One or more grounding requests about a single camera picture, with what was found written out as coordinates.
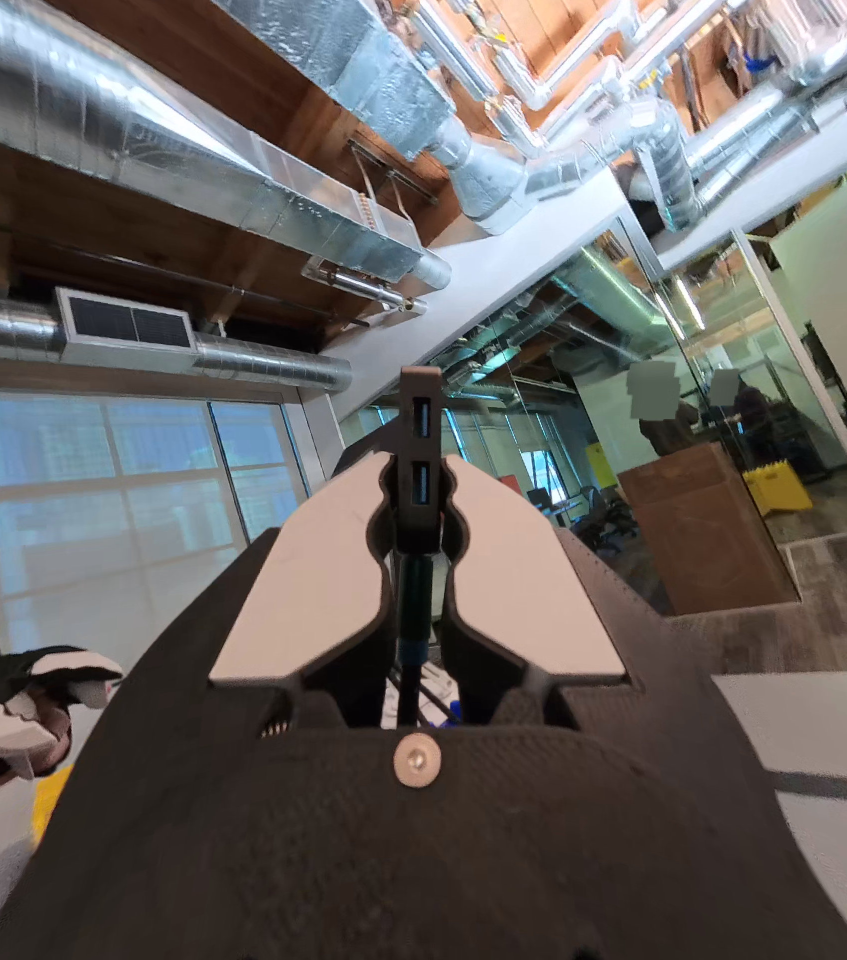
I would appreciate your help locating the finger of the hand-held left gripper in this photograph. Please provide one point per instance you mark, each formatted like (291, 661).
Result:
(3, 731)
(82, 667)

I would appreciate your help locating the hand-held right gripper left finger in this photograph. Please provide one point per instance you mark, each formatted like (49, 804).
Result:
(296, 592)

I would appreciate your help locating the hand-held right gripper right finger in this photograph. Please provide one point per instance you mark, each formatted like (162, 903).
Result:
(536, 592)

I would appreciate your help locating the grey usb hub adapter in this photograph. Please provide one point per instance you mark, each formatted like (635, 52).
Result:
(421, 442)

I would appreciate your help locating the yellow plastic bin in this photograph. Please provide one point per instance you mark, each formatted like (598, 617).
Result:
(52, 802)

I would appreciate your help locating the black office chair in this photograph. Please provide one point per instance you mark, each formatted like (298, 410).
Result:
(607, 521)

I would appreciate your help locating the large window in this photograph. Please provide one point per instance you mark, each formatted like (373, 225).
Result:
(108, 510)

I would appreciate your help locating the brown wooden cabinet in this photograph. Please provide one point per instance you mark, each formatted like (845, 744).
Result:
(701, 532)

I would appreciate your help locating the small yellow storage bin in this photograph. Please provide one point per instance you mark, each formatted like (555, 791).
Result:
(777, 487)

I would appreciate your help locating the metal cylinder fitting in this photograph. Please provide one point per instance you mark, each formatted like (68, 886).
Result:
(363, 285)

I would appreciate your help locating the white vent grille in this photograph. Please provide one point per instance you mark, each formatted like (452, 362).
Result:
(127, 324)

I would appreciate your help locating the dark grey tape strip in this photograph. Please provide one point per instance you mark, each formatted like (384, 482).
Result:
(825, 787)

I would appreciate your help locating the silver insulated pipes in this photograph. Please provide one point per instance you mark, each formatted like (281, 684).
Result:
(618, 82)

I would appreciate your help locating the round silver air duct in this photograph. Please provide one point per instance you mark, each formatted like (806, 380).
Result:
(266, 364)

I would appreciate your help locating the glass partition wall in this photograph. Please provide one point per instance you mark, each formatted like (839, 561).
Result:
(603, 337)

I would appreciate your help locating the rectangular silver air duct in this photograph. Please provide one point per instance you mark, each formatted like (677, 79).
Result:
(168, 157)

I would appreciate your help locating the foil insulated duct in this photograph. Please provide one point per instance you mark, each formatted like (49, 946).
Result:
(408, 90)

